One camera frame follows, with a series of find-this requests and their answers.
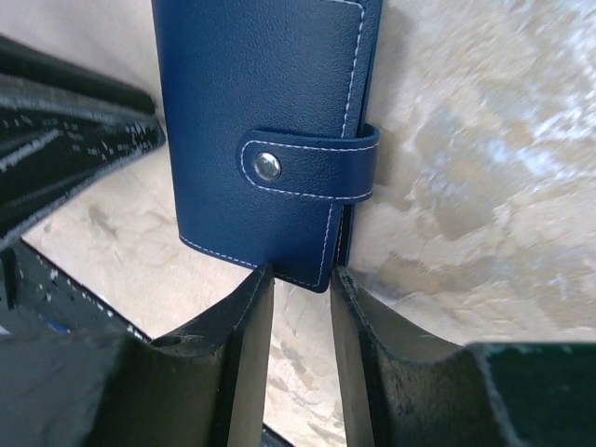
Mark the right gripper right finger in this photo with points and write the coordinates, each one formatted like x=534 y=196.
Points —
x=401 y=385

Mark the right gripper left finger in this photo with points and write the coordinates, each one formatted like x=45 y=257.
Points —
x=202 y=384

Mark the blue card holder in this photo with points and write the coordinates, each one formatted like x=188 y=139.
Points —
x=265 y=107

